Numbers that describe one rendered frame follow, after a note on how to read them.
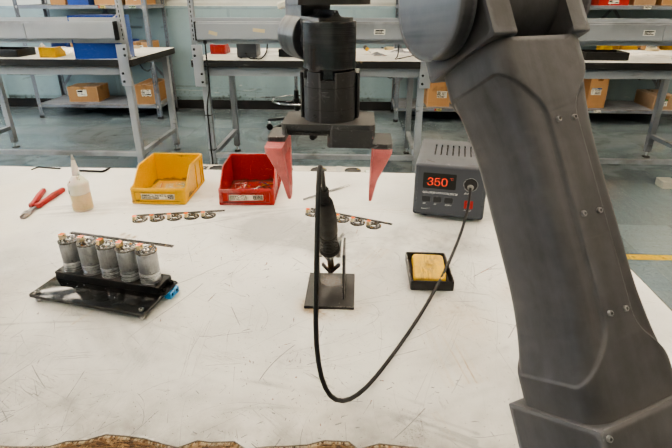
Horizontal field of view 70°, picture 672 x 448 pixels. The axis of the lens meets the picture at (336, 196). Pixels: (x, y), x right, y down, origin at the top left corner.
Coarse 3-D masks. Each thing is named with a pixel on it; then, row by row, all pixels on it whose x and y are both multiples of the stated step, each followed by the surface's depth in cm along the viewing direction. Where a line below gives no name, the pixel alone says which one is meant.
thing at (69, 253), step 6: (66, 240) 60; (60, 246) 60; (66, 246) 59; (72, 246) 60; (60, 252) 60; (66, 252) 60; (72, 252) 60; (66, 258) 60; (72, 258) 60; (78, 258) 61; (66, 264) 60; (72, 264) 61; (78, 264) 61; (66, 270) 61; (72, 270) 61; (78, 270) 61
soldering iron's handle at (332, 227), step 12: (324, 192) 45; (324, 204) 46; (324, 216) 47; (336, 216) 49; (324, 228) 49; (336, 228) 50; (324, 240) 52; (336, 240) 53; (324, 252) 54; (336, 252) 55
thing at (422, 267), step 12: (408, 252) 67; (420, 252) 67; (432, 252) 67; (408, 264) 64; (420, 264) 64; (432, 264) 64; (444, 264) 66; (408, 276) 63; (420, 276) 61; (432, 276) 61; (444, 276) 61; (420, 288) 61; (432, 288) 61; (444, 288) 61
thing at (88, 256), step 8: (88, 240) 60; (80, 248) 59; (88, 248) 59; (80, 256) 59; (88, 256) 59; (96, 256) 60; (88, 264) 60; (96, 264) 60; (88, 272) 60; (96, 272) 60
